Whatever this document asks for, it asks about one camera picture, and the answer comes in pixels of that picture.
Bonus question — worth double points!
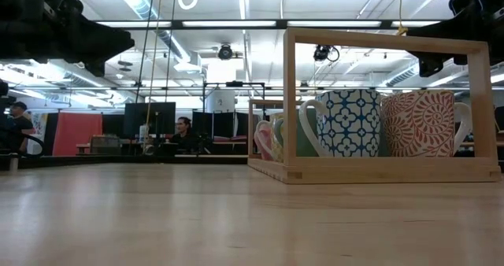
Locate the black ceiling beam with lights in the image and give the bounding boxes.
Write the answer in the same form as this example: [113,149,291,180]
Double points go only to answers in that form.
[94,19,442,31]

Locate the black round ceiling spotlight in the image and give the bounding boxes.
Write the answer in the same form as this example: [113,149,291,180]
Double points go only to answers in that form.
[217,43,234,61]

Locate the white mug orange leaf pattern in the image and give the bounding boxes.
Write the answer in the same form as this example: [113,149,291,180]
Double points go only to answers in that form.
[380,91,473,158]

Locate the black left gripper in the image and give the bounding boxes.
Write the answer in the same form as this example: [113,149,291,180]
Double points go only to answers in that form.
[0,0,135,78]

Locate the grey ceiling duct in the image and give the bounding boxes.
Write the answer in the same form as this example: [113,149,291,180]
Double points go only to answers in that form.
[112,0,202,72]

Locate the black ceiling camera with cable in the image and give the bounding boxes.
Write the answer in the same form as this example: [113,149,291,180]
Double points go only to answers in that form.
[313,46,340,63]

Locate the yellow white patterned mug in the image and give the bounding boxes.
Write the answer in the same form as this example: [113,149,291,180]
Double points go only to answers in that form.
[269,112,285,163]

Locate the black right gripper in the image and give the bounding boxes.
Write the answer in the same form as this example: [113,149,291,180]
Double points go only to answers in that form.
[407,0,504,78]

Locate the colourful printed banner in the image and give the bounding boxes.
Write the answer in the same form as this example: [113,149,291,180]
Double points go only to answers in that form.
[27,111,49,149]

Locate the black partition curtain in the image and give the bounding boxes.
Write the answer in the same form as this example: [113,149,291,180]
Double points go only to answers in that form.
[191,110,253,157]

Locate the thin black hanging cable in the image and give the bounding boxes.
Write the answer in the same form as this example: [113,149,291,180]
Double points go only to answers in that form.
[135,0,158,104]
[164,0,178,103]

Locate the black table edge rail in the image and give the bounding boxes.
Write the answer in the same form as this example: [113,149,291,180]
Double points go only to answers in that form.
[0,154,250,171]

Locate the black metal frame stand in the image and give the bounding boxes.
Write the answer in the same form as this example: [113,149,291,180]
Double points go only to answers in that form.
[202,80,267,157]

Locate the wooden mug rack frame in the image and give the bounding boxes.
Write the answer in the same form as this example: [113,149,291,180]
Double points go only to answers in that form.
[246,27,502,185]

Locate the sage green mug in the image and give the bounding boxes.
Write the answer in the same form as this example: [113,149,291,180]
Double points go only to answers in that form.
[273,108,321,158]

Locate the black cable loop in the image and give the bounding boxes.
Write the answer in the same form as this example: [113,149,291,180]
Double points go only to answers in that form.
[0,123,45,157]

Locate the red curtain panel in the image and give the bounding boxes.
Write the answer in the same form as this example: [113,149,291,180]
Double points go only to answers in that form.
[52,112,104,157]

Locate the black monitor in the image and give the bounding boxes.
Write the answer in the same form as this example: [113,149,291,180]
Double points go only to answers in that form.
[124,102,176,138]

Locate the brown box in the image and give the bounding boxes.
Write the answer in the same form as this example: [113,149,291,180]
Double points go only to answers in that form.
[89,135,121,156]

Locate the white mug blue floral pattern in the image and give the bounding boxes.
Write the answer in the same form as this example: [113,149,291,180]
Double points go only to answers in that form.
[298,89,382,158]

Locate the pink mug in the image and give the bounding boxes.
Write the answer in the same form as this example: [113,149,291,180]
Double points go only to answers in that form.
[254,120,276,161]

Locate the person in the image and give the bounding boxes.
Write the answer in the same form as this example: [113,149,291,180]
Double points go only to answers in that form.
[169,116,199,153]
[6,101,35,156]

